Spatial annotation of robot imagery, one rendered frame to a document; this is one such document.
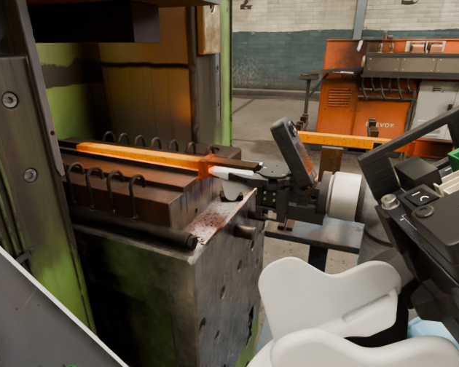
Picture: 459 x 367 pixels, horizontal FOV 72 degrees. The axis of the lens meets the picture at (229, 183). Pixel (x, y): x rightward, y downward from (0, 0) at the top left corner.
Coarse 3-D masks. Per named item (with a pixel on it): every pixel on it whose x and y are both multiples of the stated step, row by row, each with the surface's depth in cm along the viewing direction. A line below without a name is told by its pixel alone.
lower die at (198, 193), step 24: (120, 144) 75; (72, 168) 62; (120, 168) 61; (144, 168) 61; (168, 168) 59; (192, 168) 58; (96, 192) 55; (120, 192) 53; (144, 192) 53; (168, 192) 53; (192, 192) 56; (216, 192) 66; (144, 216) 53; (168, 216) 51; (192, 216) 58
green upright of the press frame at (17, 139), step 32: (0, 0) 38; (0, 64) 37; (0, 96) 38; (32, 96) 42; (0, 128) 39; (32, 128) 42; (32, 160) 43; (0, 192) 39; (32, 192) 44; (64, 192) 48; (0, 224) 40; (32, 224) 44; (64, 224) 49; (32, 256) 45; (64, 256) 51; (64, 288) 52
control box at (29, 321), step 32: (0, 256) 18; (0, 288) 17; (32, 288) 19; (0, 320) 16; (32, 320) 18; (64, 320) 20; (0, 352) 16; (32, 352) 17; (64, 352) 19; (96, 352) 21
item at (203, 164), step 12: (84, 144) 69; (96, 144) 69; (120, 156) 65; (132, 156) 63; (144, 156) 62; (156, 156) 61; (168, 156) 61; (180, 156) 61; (192, 156) 61; (204, 168) 57; (240, 168) 55; (252, 168) 54
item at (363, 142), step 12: (300, 132) 85; (312, 132) 85; (336, 144) 81; (348, 144) 80; (360, 144) 79; (372, 144) 78; (408, 144) 75; (420, 144) 75; (432, 144) 74; (444, 144) 73; (420, 156) 75; (432, 156) 75; (444, 156) 74
